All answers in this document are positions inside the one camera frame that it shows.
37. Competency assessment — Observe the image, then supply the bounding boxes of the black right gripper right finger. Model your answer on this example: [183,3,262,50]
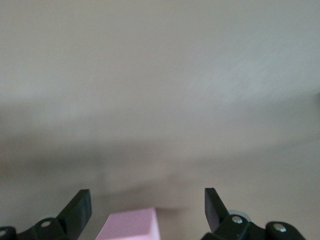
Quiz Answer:
[201,187,307,240]

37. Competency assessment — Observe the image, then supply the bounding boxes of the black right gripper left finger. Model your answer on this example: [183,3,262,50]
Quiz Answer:
[0,189,93,240]

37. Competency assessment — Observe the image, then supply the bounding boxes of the pink foam cube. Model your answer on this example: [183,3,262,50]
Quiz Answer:
[94,207,161,240]

